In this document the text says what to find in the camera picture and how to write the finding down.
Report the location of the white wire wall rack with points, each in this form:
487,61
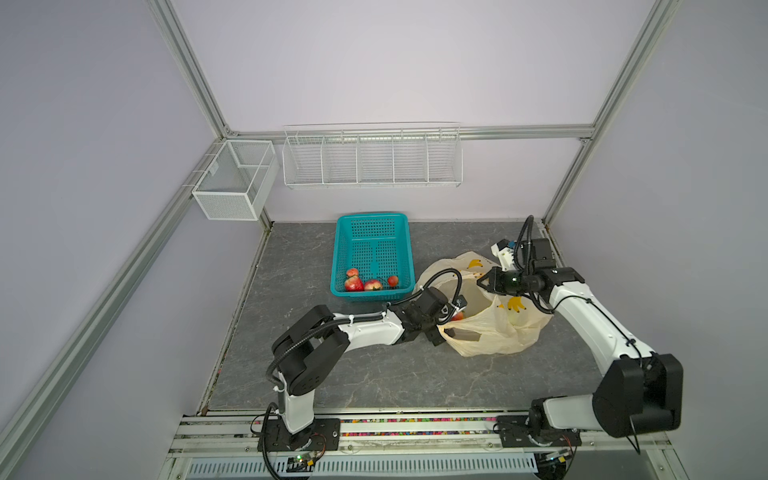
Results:
415,154

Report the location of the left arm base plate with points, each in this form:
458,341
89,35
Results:
321,434

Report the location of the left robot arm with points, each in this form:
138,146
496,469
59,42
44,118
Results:
305,355

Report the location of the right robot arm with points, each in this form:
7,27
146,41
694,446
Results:
640,391

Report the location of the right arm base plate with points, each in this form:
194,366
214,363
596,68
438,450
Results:
518,431

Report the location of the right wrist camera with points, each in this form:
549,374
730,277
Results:
504,252

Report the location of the white vent grille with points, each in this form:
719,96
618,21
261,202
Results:
364,466

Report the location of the teal plastic basket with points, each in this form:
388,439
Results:
379,246

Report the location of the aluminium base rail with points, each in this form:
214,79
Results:
361,432

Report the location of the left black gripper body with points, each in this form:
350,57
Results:
436,321

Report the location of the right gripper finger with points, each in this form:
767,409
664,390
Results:
491,274
488,285

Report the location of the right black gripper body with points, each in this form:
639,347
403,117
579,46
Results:
514,283

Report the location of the white mesh box basket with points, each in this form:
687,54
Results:
237,181

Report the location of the banana print plastic bag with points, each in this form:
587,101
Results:
494,324

